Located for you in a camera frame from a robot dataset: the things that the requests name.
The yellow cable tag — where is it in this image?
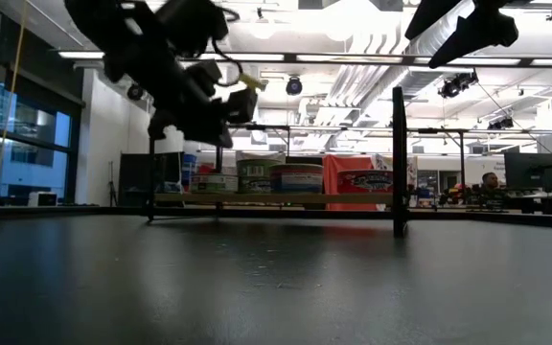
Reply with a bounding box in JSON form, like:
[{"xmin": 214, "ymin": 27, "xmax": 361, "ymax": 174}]
[{"xmin": 237, "ymin": 71, "xmax": 268, "ymax": 93}]

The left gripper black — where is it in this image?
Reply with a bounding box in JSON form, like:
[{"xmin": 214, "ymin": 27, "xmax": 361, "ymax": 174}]
[{"xmin": 102, "ymin": 28, "xmax": 259, "ymax": 150}]

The black rig frame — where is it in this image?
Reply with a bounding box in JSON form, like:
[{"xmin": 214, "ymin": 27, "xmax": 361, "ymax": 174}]
[{"xmin": 57, "ymin": 50, "xmax": 552, "ymax": 68}]

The orange red cloth panel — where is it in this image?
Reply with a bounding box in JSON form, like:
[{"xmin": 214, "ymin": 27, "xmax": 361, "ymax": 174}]
[{"xmin": 322, "ymin": 153, "xmax": 395, "ymax": 212}]

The black braided cable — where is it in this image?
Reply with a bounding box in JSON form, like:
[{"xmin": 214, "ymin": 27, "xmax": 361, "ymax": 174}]
[{"xmin": 208, "ymin": 5, "xmax": 246, "ymax": 88}]

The blue red label can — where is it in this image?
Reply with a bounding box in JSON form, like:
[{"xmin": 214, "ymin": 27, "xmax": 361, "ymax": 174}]
[{"xmin": 268, "ymin": 163, "xmax": 325, "ymax": 195}]

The white printed banner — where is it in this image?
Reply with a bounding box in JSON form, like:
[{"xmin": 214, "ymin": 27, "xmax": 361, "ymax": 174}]
[{"xmin": 374, "ymin": 152, "xmax": 420, "ymax": 193}]

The dark computer monitor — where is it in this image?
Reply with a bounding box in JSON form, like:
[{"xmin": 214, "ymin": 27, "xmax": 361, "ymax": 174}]
[{"xmin": 503, "ymin": 151, "xmax": 552, "ymax": 193}]

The black ceiling lamp cluster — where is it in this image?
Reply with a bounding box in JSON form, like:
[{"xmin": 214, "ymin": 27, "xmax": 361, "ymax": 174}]
[
  {"xmin": 486, "ymin": 114, "xmax": 516, "ymax": 131},
  {"xmin": 437, "ymin": 70, "xmax": 480, "ymax": 100}
]

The person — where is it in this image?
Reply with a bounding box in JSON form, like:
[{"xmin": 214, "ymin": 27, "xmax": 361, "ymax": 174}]
[{"xmin": 470, "ymin": 171, "xmax": 512, "ymax": 207}]

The dark standing board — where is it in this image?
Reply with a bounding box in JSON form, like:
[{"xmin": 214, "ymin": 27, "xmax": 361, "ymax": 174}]
[{"xmin": 118, "ymin": 151, "xmax": 185, "ymax": 207}]

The black frame wooden shelf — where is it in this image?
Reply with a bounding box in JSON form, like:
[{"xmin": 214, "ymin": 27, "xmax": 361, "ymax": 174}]
[{"xmin": 145, "ymin": 85, "xmax": 410, "ymax": 240}]

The red flat seafood tin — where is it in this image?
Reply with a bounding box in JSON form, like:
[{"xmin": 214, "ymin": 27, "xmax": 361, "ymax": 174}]
[{"xmin": 336, "ymin": 169, "xmax": 395, "ymax": 195}]

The black round ceiling lamp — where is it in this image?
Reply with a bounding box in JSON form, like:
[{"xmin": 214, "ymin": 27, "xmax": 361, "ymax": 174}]
[
  {"xmin": 126, "ymin": 82, "xmax": 146, "ymax": 102},
  {"xmin": 285, "ymin": 75, "xmax": 304, "ymax": 97}
]

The black background table frame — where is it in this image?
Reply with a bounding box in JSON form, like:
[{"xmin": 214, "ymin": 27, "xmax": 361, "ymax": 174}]
[
  {"xmin": 227, "ymin": 123, "xmax": 292, "ymax": 160},
  {"xmin": 407, "ymin": 126, "xmax": 472, "ymax": 193}
]

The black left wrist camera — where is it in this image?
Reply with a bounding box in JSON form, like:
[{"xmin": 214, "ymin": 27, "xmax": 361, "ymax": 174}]
[{"xmin": 155, "ymin": 0, "xmax": 232, "ymax": 57}]

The black tripod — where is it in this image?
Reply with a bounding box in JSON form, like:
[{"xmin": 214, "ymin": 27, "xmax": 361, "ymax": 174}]
[{"xmin": 106, "ymin": 161, "xmax": 118, "ymax": 207}]

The white green label can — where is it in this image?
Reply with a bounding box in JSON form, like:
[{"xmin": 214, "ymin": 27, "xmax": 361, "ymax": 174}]
[{"xmin": 188, "ymin": 172, "xmax": 240, "ymax": 195}]

